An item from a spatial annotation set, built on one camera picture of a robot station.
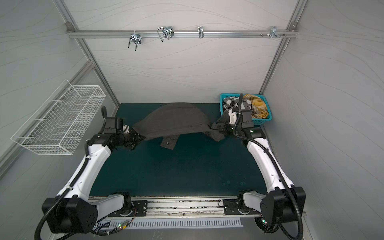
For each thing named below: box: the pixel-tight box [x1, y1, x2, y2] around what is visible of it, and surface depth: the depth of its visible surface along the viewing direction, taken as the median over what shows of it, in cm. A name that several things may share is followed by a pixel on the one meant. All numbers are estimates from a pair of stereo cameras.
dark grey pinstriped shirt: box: [132, 102, 225, 150], surface depth 87 cm
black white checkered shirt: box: [223, 96, 252, 111], surface depth 111 cm
